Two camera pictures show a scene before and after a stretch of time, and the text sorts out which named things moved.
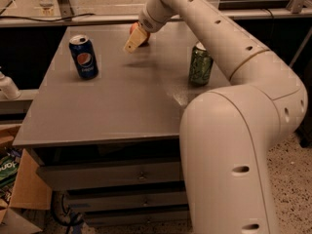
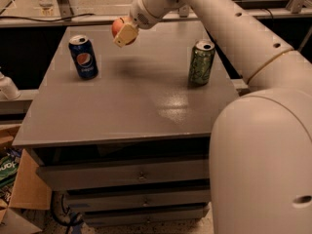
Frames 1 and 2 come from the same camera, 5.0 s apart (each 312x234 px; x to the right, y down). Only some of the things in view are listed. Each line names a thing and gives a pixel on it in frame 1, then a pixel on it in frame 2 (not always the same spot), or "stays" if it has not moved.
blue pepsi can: x=84 y=57 stays
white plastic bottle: x=8 y=88 stays
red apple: x=148 y=36 → x=118 y=23
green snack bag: x=9 y=161 stays
